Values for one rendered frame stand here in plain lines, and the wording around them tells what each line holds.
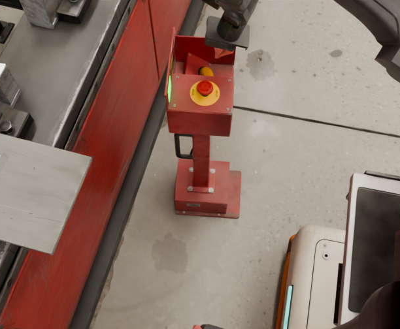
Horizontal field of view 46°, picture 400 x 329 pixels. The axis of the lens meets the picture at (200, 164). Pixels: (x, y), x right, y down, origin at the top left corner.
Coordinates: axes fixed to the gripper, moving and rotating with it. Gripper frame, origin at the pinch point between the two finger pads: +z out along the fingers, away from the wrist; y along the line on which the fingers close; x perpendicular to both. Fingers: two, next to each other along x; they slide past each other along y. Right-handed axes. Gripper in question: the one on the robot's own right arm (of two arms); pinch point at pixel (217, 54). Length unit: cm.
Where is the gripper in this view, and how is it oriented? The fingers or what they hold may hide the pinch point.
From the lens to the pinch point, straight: 120.3
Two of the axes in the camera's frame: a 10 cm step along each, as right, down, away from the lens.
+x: -0.7, 9.1, -4.0
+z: -2.6, 3.7, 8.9
